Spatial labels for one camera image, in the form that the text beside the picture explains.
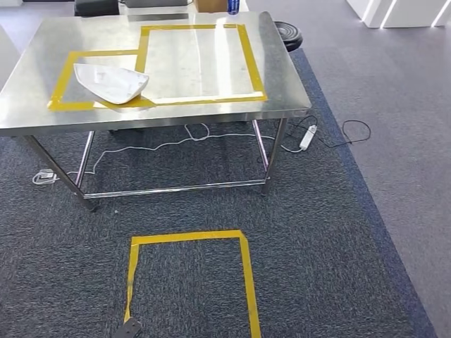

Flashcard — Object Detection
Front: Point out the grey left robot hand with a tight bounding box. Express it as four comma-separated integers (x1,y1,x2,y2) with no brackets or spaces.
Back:
113,317,143,338

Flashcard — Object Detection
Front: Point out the white plastic body part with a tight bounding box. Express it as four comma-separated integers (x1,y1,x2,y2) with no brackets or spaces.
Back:
73,63,150,106

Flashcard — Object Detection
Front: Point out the yellow workbench tape outline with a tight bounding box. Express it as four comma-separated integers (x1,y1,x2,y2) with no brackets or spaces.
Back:
48,23,267,113

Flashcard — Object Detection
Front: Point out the stainless steel workbench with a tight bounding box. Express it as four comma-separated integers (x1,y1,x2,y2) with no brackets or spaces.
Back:
0,11,313,213

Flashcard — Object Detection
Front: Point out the yellow floor tape square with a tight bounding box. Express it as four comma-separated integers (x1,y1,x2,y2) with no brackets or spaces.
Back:
123,229,263,338

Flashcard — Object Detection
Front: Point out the white power adapter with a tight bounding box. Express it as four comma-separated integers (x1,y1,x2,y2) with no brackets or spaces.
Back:
32,168,60,187

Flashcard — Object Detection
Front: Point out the white power strip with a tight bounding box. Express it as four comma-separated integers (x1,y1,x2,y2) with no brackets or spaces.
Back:
299,124,318,152

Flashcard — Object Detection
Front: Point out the black zip case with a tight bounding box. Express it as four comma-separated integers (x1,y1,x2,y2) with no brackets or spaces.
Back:
74,0,121,18

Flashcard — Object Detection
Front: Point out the brown cardboard box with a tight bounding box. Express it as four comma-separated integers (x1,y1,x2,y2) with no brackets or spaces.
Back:
193,0,229,13

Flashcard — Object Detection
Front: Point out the black round stool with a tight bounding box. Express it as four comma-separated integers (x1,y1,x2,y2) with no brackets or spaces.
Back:
274,20,304,53

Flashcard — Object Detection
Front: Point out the white lit display base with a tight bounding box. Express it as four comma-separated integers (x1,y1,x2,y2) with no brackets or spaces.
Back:
347,0,451,30

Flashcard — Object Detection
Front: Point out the white floor cable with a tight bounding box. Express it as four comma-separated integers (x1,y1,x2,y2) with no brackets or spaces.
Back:
66,123,304,179

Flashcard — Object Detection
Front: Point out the black floor cable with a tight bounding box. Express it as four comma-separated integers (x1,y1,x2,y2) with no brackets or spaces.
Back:
285,114,372,150

